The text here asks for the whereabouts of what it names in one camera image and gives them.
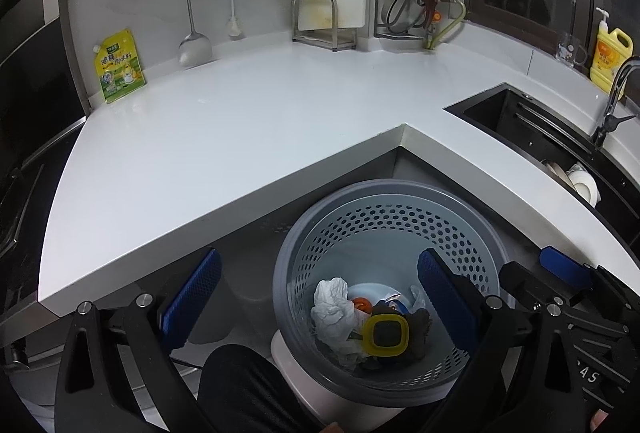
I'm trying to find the black cloth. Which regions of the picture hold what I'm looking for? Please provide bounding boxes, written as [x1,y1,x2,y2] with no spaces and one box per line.
[355,304,433,377]

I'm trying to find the blue lanyard strap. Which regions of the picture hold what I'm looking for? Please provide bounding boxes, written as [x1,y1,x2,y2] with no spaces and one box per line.
[382,294,414,316]

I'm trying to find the yellow rimmed black lid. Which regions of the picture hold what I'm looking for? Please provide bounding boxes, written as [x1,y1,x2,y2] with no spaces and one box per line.
[360,314,409,357]

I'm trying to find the orange fruit peel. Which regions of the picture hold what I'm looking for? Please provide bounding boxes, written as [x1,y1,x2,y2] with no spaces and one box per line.
[352,297,372,314]

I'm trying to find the white paper tissue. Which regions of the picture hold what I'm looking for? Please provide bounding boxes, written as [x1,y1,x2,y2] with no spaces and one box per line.
[310,277,369,370]

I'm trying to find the grey perforated trash bin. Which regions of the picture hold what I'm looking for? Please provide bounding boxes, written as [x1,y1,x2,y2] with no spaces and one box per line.
[272,179,514,408]

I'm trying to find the black kitchen sink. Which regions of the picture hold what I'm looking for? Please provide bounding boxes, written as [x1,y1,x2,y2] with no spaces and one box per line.
[446,83,639,260]

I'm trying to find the person's left hand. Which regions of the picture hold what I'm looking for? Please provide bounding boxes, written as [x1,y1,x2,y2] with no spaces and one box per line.
[590,409,608,432]

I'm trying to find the dishes in sink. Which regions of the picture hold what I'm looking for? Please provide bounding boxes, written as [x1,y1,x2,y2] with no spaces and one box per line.
[542,161,601,208]

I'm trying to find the black sink faucet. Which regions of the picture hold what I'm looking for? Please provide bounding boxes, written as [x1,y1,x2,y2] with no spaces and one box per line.
[591,56,640,149]

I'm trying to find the clear glass mug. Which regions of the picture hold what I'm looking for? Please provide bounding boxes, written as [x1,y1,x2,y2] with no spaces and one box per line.
[554,32,588,68]

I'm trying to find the yellow dish soap bottle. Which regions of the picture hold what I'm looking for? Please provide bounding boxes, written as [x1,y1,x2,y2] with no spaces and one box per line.
[589,7,634,93]

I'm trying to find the yellow green seasoning pouch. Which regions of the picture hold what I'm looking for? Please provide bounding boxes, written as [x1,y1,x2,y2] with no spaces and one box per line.
[93,29,146,104]

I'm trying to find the steel spatula ladle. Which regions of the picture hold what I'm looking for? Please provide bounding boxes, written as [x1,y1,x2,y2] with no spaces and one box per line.
[178,0,213,69]

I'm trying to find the black range hood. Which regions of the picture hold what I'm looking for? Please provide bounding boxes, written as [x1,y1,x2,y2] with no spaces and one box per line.
[1,0,91,120]

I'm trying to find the steel cutting board stand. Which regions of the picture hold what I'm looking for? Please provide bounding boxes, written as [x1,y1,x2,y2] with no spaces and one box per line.
[291,0,358,52]

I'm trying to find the glass pot lid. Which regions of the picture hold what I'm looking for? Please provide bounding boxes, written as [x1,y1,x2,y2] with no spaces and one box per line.
[382,0,438,35]

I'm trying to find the yellow gas hose valve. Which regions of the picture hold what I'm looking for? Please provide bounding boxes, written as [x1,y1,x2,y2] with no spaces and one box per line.
[424,0,466,50]

